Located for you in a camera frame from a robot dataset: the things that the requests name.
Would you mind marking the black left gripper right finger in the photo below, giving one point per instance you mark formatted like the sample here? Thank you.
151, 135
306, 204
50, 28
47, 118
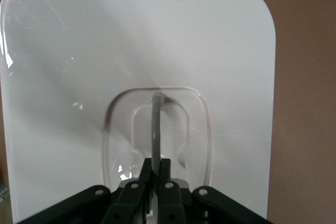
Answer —
183, 205

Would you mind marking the white box lid grey clips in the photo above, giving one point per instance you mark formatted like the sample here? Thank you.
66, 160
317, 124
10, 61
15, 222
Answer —
78, 77

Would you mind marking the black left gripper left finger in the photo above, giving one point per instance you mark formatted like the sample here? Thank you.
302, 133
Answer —
118, 205

